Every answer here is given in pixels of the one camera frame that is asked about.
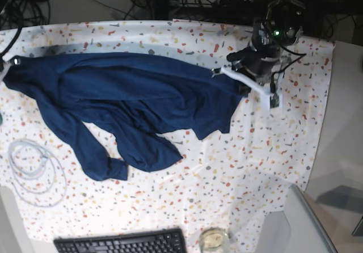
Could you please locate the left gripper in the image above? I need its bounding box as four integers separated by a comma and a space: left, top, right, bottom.
226, 47, 281, 83

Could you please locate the dark blue t-shirt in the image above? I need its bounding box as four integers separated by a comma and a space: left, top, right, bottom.
4, 53, 247, 181

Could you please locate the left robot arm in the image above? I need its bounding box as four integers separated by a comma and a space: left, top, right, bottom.
227, 0, 306, 83

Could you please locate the terrazzo patterned tablecloth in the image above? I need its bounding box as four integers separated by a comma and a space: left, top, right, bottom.
1, 37, 335, 252

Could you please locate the black computer keyboard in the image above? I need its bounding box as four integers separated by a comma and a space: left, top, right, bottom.
53, 228, 187, 253

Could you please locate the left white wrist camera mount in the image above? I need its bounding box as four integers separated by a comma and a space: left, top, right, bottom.
211, 65, 284, 111

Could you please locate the coiled white cable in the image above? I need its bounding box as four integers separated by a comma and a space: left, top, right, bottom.
7, 138, 68, 208

